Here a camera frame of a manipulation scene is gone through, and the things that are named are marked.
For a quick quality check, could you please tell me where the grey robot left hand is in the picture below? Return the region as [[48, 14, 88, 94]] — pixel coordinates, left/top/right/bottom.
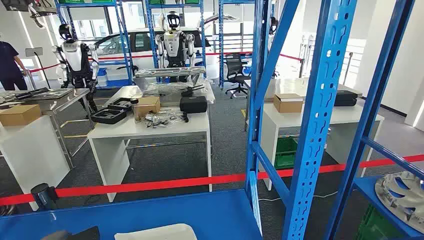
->
[[40, 226, 101, 240]]

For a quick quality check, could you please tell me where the white plastic car part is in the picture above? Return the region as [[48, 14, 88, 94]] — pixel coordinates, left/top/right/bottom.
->
[[114, 223, 199, 240]]

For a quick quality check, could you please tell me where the white table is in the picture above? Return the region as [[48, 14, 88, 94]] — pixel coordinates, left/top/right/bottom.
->
[[259, 101, 386, 192], [87, 110, 213, 203], [0, 115, 71, 212]]

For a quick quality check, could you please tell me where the red barrier belt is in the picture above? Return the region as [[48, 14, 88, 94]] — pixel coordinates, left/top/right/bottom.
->
[[0, 154, 424, 207], [29, 50, 304, 74]]

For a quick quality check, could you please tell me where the black foam tray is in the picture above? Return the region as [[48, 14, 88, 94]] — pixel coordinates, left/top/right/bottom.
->
[[90, 108, 128, 125], [107, 97, 137, 112]]

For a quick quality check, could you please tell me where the cardboard box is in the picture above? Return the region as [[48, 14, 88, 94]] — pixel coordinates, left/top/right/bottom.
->
[[272, 93, 304, 114], [132, 96, 162, 123], [0, 104, 43, 127]]

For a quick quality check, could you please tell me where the black flat car panel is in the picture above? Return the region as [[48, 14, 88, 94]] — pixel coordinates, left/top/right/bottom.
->
[[0, 87, 74, 102]]

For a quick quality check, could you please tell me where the clear bag of parts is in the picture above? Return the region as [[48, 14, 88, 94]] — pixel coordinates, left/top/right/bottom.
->
[[143, 110, 190, 129]]

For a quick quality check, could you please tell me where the person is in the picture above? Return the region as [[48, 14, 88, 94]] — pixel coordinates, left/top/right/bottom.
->
[[0, 41, 29, 92]]

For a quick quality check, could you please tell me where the black-headed humanoid robot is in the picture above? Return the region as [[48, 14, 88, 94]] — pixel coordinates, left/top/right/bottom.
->
[[50, 23, 100, 114]]

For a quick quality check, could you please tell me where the clear plastic wrap sheet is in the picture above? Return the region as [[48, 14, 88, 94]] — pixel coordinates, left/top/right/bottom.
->
[[142, 77, 216, 107]]

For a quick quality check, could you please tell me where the grey sign stand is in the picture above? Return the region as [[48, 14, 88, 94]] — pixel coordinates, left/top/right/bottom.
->
[[25, 46, 51, 90]]

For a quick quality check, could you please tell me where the black hard case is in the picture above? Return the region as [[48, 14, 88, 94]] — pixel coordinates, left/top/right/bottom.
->
[[333, 89, 359, 108], [179, 95, 209, 115]]

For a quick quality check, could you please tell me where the white car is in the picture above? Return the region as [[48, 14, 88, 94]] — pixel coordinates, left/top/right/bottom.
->
[[88, 27, 220, 81]]

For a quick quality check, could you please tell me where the black hand tool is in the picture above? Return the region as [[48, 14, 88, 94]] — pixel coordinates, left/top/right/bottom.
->
[[180, 84, 206, 98]]

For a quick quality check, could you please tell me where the white-headed humanoid robot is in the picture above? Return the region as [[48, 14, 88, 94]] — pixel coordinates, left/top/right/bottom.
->
[[154, 10, 197, 84]]

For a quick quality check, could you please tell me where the black hanging car panel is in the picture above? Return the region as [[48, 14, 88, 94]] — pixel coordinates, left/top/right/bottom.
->
[[0, 0, 58, 29]]

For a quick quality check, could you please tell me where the black office chair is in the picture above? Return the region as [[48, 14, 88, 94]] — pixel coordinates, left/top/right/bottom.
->
[[224, 52, 253, 100]]

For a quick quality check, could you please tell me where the silver wheel cover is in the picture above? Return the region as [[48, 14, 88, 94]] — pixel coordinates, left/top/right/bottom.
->
[[374, 170, 424, 235]]

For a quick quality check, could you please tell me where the black-topped stanchion post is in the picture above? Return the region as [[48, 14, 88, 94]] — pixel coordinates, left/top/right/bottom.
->
[[30, 183, 60, 212]]

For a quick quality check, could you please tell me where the white floor cable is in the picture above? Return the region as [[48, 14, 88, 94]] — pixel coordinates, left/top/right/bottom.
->
[[257, 190, 339, 203]]

